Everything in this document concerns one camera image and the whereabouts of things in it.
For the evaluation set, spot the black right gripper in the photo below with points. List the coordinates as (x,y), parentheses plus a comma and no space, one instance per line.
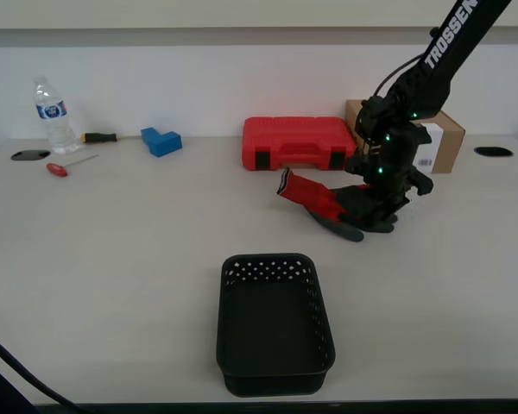
(393,181)

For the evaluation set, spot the red and black work glove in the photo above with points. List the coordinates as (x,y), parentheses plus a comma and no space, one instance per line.
(313,194)

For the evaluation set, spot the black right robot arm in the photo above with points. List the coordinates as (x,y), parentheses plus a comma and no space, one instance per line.
(440,64)

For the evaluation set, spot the dark robot base part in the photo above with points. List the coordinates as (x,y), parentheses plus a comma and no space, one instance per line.
(2,392)

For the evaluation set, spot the black perforated plastic basket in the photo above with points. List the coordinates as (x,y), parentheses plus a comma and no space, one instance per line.
(274,328)

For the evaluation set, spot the brown cardboard box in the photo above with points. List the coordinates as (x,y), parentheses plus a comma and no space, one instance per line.
(446,138)

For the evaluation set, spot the red plastic tool case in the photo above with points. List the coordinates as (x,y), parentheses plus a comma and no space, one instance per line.
(293,142)

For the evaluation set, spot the blue plastic block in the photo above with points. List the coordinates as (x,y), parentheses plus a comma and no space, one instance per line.
(159,141)

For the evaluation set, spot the clear plastic water bottle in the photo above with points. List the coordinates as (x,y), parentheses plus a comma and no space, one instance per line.
(54,121)

